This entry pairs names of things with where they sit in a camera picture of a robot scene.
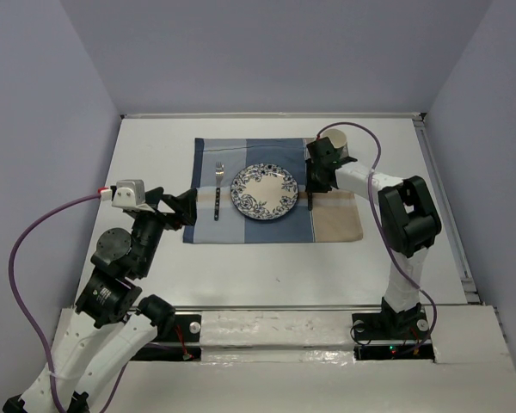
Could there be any silver fork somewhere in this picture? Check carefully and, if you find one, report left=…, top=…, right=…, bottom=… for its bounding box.
left=214, top=162, right=224, bottom=221

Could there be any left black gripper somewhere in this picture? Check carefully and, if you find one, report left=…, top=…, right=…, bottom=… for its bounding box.
left=133, top=185, right=199, bottom=275

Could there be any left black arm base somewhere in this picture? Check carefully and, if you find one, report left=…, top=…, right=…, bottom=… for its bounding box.
left=138, top=312, right=202, bottom=361

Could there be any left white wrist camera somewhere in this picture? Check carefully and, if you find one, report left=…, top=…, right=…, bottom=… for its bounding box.
left=98, top=179, right=153, bottom=212

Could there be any dark teal cup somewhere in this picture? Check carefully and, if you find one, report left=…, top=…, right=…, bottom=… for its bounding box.
left=322, top=127, right=349, bottom=160

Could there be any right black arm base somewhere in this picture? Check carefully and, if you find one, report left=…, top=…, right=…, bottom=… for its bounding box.
left=349, top=312, right=435, bottom=361

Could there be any blue beige plaid cloth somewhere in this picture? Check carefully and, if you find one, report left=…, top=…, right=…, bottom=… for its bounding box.
left=182, top=138, right=363, bottom=244

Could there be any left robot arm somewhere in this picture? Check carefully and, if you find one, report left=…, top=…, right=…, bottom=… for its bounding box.
left=2, top=180, right=198, bottom=412

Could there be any blue floral ceramic plate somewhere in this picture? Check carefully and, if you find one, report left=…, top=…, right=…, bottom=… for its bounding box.
left=230, top=163, right=298, bottom=221

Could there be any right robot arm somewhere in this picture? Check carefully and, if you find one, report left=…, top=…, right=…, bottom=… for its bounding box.
left=306, top=138, right=441, bottom=345

